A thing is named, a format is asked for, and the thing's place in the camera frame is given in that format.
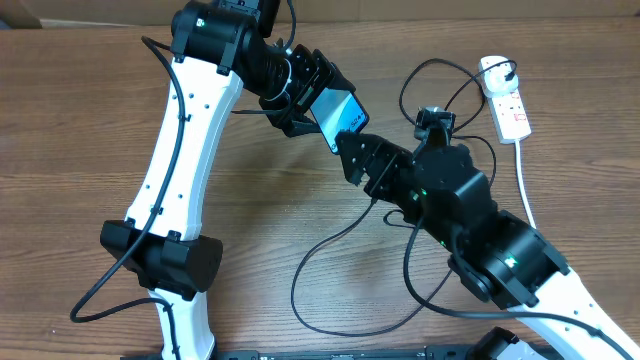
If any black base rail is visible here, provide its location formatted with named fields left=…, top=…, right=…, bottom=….
left=213, top=345, right=471, bottom=360

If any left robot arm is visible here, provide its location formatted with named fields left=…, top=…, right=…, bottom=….
left=100, top=1, right=369, bottom=359

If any black USB charging cable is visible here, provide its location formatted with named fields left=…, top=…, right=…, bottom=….
left=290, top=58, right=518, bottom=338

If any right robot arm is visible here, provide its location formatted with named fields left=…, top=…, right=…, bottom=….
left=336, top=132, right=639, bottom=359

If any white USB charger plug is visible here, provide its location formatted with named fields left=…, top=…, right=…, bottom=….
left=478, top=55, right=519, bottom=98

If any Samsung Galaxy smartphone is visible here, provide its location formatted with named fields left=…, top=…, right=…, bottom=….
left=310, top=88, right=370, bottom=155

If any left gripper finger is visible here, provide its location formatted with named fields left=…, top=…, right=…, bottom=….
left=326, top=67, right=356, bottom=93
left=282, top=120, right=321, bottom=138

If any white power strip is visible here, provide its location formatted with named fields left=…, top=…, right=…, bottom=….
left=484, top=69, right=532, bottom=144

